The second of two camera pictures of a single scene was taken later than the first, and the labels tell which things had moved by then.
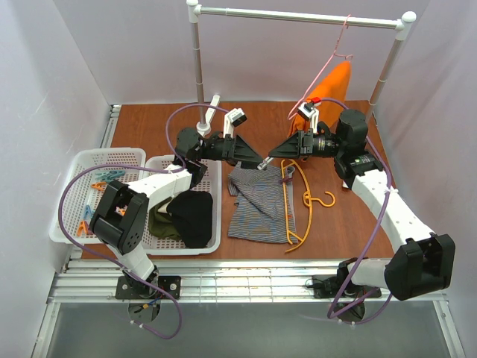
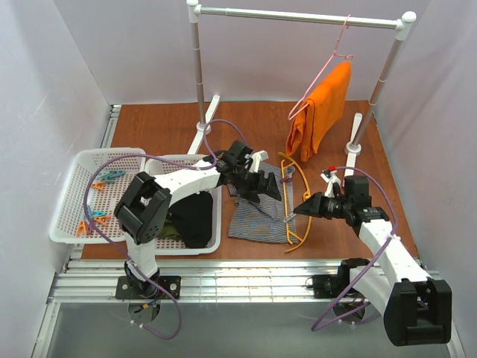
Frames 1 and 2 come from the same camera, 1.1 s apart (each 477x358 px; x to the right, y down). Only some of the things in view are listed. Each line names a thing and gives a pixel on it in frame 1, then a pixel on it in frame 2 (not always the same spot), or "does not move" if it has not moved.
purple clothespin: [285, 180] does not move
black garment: [191, 212] does not move
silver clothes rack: [196, 11] does not move
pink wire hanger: [349, 57] does not move
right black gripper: [305, 142] -> [323, 205]
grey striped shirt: [264, 209] does not move
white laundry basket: [211, 182] does not move
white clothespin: [265, 162] -> [290, 218]
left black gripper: [229, 149] -> [255, 183]
